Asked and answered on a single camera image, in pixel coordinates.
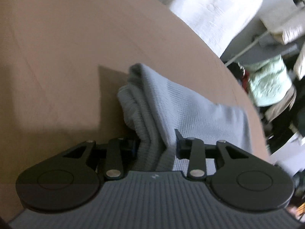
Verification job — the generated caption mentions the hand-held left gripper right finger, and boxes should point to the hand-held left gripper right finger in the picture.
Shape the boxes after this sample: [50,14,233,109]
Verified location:
[175,129,256,180]

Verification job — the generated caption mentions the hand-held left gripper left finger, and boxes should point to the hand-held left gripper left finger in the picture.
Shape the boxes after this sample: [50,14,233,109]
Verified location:
[57,138,140,180]

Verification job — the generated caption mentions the grey knit sweater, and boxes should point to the grey knit sweater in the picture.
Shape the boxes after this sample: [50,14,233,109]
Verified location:
[117,63,253,172]

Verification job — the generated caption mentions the dark clothes pile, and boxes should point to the dark clothes pile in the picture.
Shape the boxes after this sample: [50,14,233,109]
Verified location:
[232,62,250,93]

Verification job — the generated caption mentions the mint green jacket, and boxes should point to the mint green jacket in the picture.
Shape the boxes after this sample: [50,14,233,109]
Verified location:
[248,55,293,107]

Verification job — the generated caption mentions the beige pants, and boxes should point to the beige pants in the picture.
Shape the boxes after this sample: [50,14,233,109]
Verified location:
[264,86,298,123]

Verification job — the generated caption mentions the white pole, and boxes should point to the white pole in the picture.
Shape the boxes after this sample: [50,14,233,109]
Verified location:
[224,30,271,65]

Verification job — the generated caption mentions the grey rack shelf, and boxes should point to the grey rack shelf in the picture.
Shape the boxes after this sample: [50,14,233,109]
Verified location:
[235,32,301,65]

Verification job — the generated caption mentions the white curtain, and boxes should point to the white curtain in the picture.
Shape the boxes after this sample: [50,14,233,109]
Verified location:
[140,0,298,58]

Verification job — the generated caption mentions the white quilted jacket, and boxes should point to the white quilted jacket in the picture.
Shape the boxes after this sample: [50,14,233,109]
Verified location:
[294,49,305,80]

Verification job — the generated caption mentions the cream folded blanket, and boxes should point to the cream folded blanket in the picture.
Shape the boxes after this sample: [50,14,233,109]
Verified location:
[260,3,305,44]

